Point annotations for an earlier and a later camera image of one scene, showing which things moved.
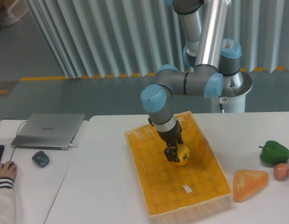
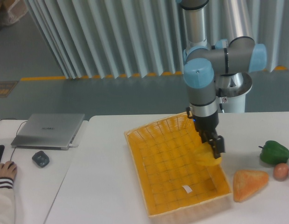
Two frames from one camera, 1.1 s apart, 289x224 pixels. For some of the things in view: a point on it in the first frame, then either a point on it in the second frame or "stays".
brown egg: x=280 y=171 stays
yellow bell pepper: x=183 y=154 -> x=204 y=154
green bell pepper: x=273 y=153 stays
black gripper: x=172 y=138 -> x=206 y=126
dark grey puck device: x=41 y=158 stays
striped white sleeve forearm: x=4 y=201 stays
